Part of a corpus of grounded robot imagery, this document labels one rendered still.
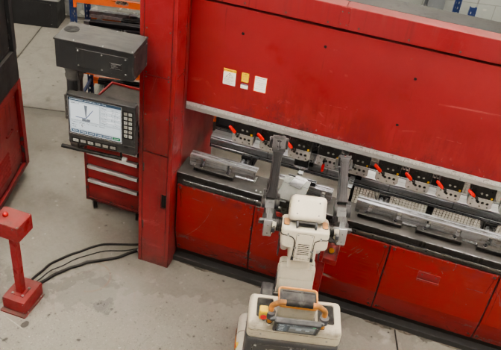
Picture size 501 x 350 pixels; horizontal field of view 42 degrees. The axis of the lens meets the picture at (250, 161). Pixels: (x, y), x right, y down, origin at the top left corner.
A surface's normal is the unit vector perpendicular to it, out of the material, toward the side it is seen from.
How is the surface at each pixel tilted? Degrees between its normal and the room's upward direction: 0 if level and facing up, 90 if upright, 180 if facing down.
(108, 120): 90
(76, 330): 0
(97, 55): 90
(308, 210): 48
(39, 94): 0
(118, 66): 90
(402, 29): 90
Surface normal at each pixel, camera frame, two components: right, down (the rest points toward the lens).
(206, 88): -0.31, 0.53
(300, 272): -0.05, 0.46
